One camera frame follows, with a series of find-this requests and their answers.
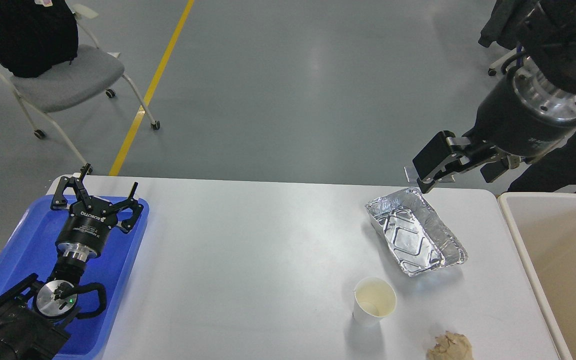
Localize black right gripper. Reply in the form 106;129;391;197
413;70;576;194

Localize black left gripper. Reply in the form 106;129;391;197
50;163;145;258

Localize white paper cup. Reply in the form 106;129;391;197
352;276;398;327

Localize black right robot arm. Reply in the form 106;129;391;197
413;0;576;194

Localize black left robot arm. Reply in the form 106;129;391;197
0;164;145;360

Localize left metal floor plate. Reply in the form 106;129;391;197
404;165;419;183

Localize blue plastic tray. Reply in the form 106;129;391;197
0;195;150;360

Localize aluminium foil tray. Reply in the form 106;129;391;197
365;187;469;277

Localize chair with dark jacket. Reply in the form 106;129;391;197
487;48;519;77

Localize beige plastic bin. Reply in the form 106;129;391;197
497;192;576;360

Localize grey office chair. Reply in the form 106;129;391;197
0;2;161;174

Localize dark grey jacket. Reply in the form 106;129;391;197
478;0;522;50

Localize black backpack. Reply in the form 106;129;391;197
0;0;79;78

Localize crumpled brown paper ball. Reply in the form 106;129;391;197
426;331;474;360

